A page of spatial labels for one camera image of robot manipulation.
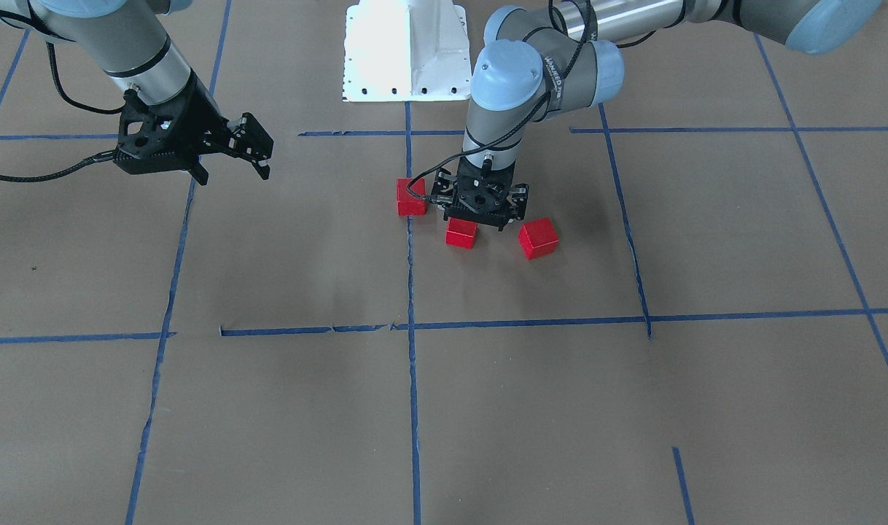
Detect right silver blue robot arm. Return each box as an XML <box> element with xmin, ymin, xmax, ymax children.
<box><xmin>0</xmin><ymin>1</ymin><xmax>273</xmax><ymax>185</ymax></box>

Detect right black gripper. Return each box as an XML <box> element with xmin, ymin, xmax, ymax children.
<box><xmin>113</xmin><ymin>73</ymin><xmax>274</xmax><ymax>186</ymax></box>

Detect white pedestal column base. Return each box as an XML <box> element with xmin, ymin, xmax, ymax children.
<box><xmin>342</xmin><ymin>1</ymin><xmax>472</xmax><ymax>103</ymax></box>

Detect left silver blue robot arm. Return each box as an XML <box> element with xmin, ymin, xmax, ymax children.
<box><xmin>424</xmin><ymin>1</ymin><xmax>880</xmax><ymax>229</ymax></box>

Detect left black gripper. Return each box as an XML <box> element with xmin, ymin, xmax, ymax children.
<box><xmin>431</xmin><ymin>162</ymin><xmax>530</xmax><ymax>230</ymax></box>

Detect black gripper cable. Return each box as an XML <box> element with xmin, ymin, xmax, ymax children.
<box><xmin>0</xmin><ymin>149</ymin><xmax>118</xmax><ymax>183</ymax></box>

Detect red cube block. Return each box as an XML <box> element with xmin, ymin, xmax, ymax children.
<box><xmin>395</xmin><ymin>177</ymin><xmax>428</xmax><ymax>217</ymax></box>
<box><xmin>518</xmin><ymin>218</ymin><xmax>560</xmax><ymax>260</ymax></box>
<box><xmin>445</xmin><ymin>218</ymin><xmax>478</xmax><ymax>249</ymax></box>

